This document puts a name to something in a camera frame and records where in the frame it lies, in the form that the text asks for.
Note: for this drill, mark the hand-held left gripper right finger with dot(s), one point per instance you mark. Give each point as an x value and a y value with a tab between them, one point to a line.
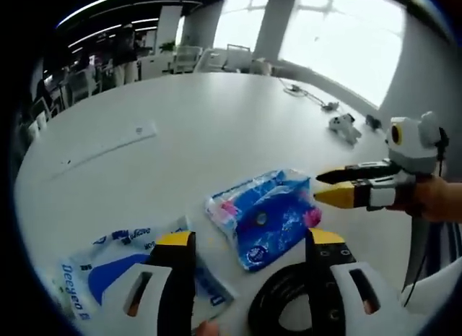
325	278

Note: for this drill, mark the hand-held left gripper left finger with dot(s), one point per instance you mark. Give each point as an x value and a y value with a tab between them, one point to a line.
177	278

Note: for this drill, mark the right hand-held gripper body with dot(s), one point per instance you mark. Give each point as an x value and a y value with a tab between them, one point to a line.
415	148

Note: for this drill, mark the blue tissue pack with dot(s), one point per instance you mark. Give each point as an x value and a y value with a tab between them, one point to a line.
267	227

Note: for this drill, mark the blue sponge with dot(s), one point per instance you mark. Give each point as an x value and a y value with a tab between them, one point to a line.
86	256

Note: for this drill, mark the person's right hand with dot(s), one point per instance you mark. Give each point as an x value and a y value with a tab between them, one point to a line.
433	198

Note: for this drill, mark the person's left hand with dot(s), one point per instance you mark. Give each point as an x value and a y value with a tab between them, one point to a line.
207	329

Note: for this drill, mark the small dark toy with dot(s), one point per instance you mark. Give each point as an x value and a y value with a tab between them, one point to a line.
373	121

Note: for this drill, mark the striped cloth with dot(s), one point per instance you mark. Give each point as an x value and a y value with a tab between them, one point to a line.
445	247

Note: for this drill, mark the beige bag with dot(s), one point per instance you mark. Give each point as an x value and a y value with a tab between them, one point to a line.
261	66

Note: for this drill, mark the green potted plant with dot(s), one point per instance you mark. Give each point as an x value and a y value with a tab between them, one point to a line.
167	47

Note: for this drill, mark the long ceiling light strip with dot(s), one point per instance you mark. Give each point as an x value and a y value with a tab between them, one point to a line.
144	3

